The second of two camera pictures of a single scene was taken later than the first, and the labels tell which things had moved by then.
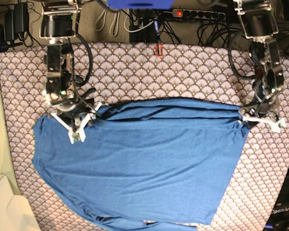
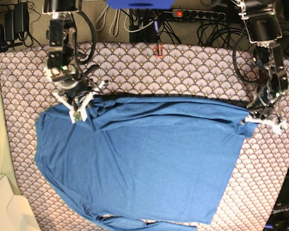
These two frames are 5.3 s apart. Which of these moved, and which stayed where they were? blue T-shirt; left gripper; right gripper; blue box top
Moved: left gripper
Stayed: blue T-shirt; right gripper; blue box top
